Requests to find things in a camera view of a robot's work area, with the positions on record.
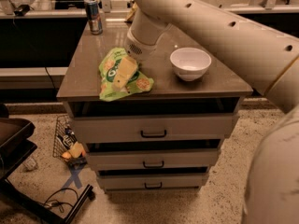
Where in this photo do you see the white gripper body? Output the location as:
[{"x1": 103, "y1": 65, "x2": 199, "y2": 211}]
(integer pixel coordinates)
[{"x1": 124, "y1": 9, "x2": 171, "y2": 62}]

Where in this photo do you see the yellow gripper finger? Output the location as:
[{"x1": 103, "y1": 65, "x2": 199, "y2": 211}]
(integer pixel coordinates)
[{"x1": 112, "y1": 56, "x2": 138, "y2": 90}]

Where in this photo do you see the green rice chip bag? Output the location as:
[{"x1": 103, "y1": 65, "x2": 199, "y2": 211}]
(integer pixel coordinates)
[{"x1": 99, "y1": 48, "x2": 154, "y2": 102}]

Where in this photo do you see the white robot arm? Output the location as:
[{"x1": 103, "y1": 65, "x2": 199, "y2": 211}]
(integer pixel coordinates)
[{"x1": 125, "y1": 0, "x2": 299, "y2": 224}]

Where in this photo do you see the brown yellow chip bag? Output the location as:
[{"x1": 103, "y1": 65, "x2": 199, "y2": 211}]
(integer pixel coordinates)
[{"x1": 125, "y1": 4, "x2": 138, "y2": 22}]

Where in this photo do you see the redbull can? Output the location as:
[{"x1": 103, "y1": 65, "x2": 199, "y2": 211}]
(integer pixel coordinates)
[{"x1": 84, "y1": 0, "x2": 103, "y2": 35}]

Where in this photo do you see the white bowl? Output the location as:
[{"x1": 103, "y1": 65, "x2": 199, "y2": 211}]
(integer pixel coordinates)
[{"x1": 170, "y1": 48, "x2": 212, "y2": 81}]

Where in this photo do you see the top drawer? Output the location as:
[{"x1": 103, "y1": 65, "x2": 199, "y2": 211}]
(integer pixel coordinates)
[{"x1": 71, "y1": 114, "x2": 238, "y2": 144}]

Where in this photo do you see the drawer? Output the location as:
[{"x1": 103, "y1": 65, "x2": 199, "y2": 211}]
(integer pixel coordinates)
[
  {"x1": 86, "y1": 149, "x2": 219, "y2": 171},
  {"x1": 97, "y1": 174, "x2": 208, "y2": 191},
  {"x1": 71, "y1": 114, "x2": 238, "y2": 144}
]

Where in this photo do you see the grey drawer cabinet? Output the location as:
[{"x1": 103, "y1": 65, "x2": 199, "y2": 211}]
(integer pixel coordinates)
[{"x1": 57, "y1": 14, "x2": 252, "y2": 179}]

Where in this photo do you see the middle drawer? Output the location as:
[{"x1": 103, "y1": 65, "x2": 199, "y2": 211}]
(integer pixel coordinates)
[{"x1": 86, "y1": 149, "x2": 219, "y2": 171}]

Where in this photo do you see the bottom drawer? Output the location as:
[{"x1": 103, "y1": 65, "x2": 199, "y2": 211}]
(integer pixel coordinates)
[{"x1": 97, "y1": 174, "x2": 208, "y2": 191}]

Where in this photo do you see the black device on counter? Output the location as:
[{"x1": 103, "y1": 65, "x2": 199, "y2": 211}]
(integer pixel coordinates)
[{"x1": 14, "y1": 5, "x2": 30, "y2": 16}]

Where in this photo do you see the wire basket with snacks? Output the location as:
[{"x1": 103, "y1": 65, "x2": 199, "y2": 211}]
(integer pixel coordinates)
[{"x1": 52, "y1": 115, "x2": 86, "y2": 166}]

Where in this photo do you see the black cart frame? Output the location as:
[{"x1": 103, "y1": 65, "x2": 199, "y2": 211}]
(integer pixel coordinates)
[{"x1": 0, "y1": 104, "x2": 95, "y2": 224}]

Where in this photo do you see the black floor cable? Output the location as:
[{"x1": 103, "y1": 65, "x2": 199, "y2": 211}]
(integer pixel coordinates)
[{"x1": 39, "y1": 187, "x2": 80, "y2": 214}]

